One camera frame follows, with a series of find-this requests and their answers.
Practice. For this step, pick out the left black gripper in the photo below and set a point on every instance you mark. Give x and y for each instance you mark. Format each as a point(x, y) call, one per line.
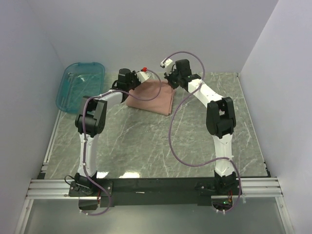
point(134, 74)

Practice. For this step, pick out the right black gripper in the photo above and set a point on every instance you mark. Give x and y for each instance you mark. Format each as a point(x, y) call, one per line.
point(168, 77)

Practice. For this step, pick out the pink printed t shirt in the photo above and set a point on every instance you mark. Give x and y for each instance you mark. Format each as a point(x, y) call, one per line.
point(150, 98)

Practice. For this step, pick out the teal plastic bin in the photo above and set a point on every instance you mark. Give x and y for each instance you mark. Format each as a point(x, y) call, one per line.
point(79, 80)

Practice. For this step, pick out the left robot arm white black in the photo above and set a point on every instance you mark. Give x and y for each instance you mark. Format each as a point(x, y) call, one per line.
point(91, 118)

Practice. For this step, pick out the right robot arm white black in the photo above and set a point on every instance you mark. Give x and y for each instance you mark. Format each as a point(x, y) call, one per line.
point(220, 118)

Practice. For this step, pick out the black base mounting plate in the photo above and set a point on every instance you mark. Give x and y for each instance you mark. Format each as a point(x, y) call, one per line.
point(151, 191)

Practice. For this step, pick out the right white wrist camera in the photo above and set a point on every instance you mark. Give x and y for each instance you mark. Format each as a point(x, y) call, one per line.
point(167, 65)

